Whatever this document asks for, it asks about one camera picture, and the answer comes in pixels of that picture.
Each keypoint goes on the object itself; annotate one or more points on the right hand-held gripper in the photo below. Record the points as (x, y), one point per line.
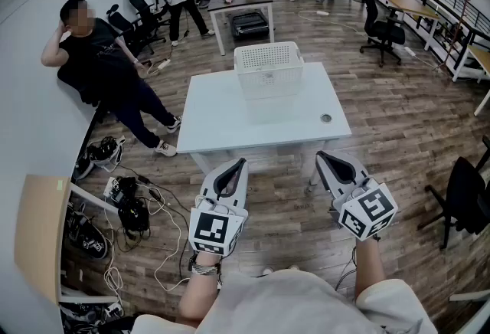
(367, 210)

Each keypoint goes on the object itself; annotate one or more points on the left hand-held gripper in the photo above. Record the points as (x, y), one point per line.
(208, 229)

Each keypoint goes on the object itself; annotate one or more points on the white plastic laundry basket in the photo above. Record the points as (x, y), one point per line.
(268, 83)

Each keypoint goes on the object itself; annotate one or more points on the person's right forearm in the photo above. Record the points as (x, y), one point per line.
(369, 267)

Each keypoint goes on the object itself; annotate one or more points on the person's left forearm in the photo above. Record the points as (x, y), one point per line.
(199, 294)

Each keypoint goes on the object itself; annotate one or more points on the round grey table grommet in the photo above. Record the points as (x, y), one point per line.
(325, 118)

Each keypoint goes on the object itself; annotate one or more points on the metal band wristwatch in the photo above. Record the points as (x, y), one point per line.
(204, 269)

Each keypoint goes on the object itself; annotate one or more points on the person's shoe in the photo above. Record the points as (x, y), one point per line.
(293, 267)
(268, 270)

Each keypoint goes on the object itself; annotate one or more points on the black office chair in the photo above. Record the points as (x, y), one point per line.
(138, 1)
(371, 14)
(120, 20)
(467, 194)

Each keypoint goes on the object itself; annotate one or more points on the black and white bag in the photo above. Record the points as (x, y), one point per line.
(101, 154)

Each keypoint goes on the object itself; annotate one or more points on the person's white shirt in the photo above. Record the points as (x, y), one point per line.
(291, 305)

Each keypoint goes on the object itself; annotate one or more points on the white power strip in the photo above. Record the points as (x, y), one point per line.
(164, 64)
(322, 13)
(410, 51)

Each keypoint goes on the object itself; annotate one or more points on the black device with printed squares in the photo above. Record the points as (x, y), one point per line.
(90, 240)

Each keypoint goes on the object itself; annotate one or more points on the black suitcase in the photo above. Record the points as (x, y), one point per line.
(249, 24)

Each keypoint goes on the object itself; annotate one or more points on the wooden coat rack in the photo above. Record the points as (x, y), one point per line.
(457, 24)

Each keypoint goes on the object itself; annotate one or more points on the light wooden desk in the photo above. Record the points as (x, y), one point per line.
(38, 233)

